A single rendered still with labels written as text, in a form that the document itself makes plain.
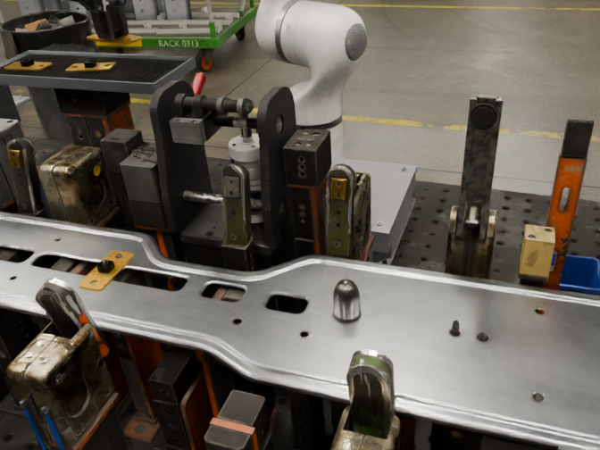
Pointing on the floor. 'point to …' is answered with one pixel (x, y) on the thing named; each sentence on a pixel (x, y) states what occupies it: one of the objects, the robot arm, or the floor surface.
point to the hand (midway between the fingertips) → (110, 21)
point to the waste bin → (49, 105)
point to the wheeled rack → (189, 30)
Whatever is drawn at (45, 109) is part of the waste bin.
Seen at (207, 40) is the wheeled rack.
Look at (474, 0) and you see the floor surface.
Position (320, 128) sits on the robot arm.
